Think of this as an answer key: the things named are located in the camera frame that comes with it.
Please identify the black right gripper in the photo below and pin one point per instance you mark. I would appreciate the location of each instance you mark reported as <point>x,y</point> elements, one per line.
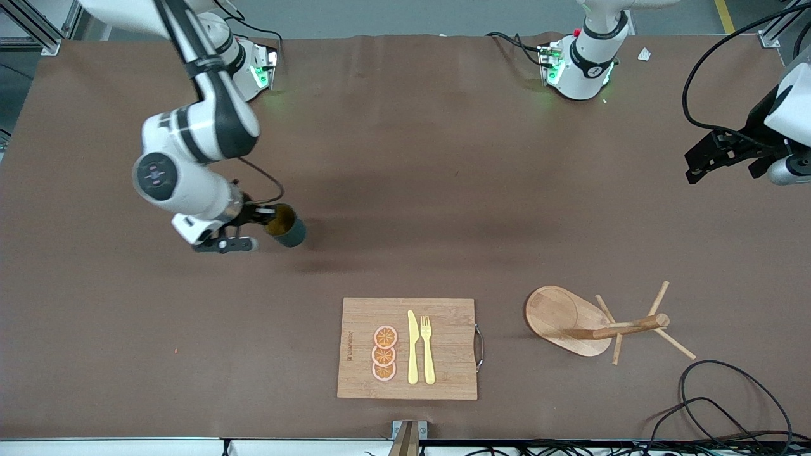
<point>253,213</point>

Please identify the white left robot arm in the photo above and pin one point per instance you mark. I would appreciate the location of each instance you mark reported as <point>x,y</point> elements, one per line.
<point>586,63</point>

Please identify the white paper scrap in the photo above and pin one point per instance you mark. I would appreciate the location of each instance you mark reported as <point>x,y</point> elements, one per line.
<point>644,55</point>

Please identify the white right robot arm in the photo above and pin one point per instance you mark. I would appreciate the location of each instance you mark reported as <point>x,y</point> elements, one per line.
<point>190,136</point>

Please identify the aluminium table edge rail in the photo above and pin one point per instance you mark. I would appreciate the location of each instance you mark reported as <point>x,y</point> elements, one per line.
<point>127,447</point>

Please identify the aluminium frame post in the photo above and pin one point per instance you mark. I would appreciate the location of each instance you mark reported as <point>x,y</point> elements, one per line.
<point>47,44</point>
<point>770,39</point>

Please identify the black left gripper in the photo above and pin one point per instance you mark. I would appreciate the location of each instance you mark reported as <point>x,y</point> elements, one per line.
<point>754,135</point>

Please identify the yellow plastic fork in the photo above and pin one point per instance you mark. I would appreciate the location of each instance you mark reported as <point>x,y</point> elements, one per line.
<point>429,361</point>

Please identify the dark green mug yellow inside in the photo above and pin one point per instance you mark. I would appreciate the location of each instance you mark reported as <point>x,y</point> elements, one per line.
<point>293,235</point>

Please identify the yellow plastic knife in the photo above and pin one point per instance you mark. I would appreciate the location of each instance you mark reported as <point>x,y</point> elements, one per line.
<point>413,354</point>

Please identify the wooden mug rack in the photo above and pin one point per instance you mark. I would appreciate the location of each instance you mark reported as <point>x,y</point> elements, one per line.
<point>557,316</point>

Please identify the orange slice toy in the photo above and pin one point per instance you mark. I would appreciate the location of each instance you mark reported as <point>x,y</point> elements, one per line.
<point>386,336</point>
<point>383,372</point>

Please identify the metal bracket with wooden post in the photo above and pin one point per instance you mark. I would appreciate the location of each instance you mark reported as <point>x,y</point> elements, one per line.
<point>408,437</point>

